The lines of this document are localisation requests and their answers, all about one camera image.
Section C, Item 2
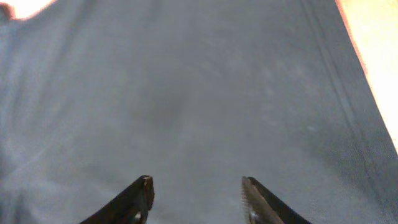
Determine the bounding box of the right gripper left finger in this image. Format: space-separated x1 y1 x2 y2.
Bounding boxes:
80 175 154 224

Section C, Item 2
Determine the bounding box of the black t-shirt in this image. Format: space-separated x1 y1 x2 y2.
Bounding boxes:
1 0 397 223

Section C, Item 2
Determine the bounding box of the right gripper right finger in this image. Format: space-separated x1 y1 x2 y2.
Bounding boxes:
241 176 311 224

